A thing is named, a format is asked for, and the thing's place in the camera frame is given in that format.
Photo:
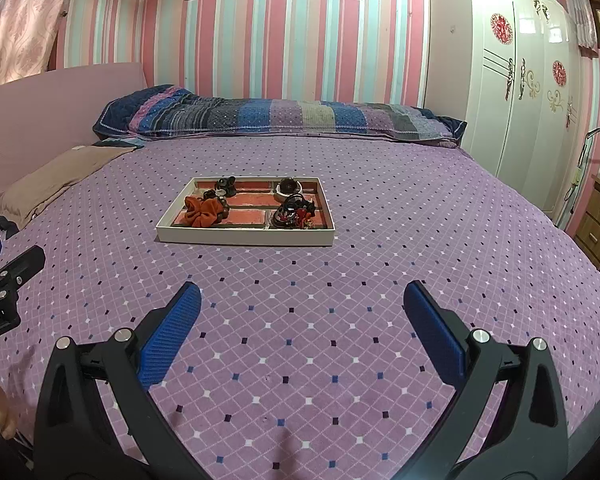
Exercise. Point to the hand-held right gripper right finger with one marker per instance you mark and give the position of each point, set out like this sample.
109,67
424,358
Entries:
435,335

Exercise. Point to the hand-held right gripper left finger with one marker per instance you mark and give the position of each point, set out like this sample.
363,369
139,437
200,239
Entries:
172,335

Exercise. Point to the white box with brick lining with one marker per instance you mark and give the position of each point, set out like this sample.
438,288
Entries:
245,234

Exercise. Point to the black scrunchie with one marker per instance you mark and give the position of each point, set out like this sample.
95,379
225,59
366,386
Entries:
289,206

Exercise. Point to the beige folded cloth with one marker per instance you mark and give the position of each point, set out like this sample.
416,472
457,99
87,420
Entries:
55,175

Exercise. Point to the orange scrunchie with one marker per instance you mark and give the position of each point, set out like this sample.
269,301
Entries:
202,211

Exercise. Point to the purple diamond-pattern bedspread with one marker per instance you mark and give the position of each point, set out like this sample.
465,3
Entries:
300,280

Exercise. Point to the pink headboard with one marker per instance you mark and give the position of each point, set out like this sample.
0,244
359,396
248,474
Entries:
55,110

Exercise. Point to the black hair claw clip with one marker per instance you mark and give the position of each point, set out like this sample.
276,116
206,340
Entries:
225,183

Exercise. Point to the red hair accessory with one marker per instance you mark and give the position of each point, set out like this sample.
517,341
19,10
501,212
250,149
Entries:
304,216

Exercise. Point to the white wrist watch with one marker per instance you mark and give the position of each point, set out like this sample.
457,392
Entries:
288,188

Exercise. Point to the pink patterned curtain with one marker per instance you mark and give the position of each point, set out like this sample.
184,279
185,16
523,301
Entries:
15,25

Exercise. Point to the white desk lamp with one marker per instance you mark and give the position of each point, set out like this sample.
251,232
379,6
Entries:
582,160

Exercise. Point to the striped patchwork pillow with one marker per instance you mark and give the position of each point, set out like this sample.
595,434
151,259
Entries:
275,117

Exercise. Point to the white wardrobe with floral decals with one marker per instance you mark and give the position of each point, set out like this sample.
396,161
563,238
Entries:
525,100

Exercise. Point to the pink window curtain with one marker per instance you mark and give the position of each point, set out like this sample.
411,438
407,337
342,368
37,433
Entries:
582,20

